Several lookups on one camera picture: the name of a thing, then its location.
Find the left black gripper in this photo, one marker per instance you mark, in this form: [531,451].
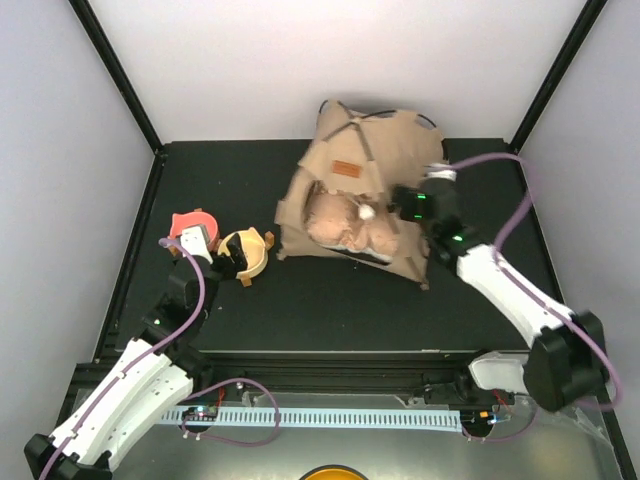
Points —
[230,270]

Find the yellow pet bowl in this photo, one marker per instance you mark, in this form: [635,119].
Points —
[256,248]

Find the beige patterned pillow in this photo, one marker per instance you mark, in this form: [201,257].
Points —
[332,222]

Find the beige pet tent fabric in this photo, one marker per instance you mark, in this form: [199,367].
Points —
[402,158]

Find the black tent pole one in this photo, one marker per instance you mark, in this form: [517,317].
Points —
[348,162]

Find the black tent pole two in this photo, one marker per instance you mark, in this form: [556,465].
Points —
[394,120]

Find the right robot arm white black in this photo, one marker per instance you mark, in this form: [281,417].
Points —
[566,358]

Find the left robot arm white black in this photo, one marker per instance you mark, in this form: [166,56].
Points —
[157,370]

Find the pink pet bowl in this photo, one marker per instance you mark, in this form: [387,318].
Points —
[196,218]

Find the wooden bowl stand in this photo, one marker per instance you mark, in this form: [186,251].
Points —
[177,250]

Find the white fluffy pompom toy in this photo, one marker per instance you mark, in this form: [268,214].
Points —
[366,212]

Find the small electronics board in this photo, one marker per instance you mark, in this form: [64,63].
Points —
[200,413]

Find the yellow round object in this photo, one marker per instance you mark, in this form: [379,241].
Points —
[333,472]

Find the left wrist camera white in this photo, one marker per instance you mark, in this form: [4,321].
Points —
[194,240]

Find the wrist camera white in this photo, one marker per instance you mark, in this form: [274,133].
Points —
[440,171]
[194,240]

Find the white slotted cable duct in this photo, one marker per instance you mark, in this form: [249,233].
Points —
[331,418]

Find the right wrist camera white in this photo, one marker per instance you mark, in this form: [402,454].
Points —
[440,171]

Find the left black frame post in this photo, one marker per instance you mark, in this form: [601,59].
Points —
[107,54]

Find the black frame post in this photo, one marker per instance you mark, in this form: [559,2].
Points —
[572,44]
[107,54]

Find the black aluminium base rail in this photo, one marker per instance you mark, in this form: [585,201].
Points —
[435,376]

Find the right black frame post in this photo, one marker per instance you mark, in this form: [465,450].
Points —
[572,44]

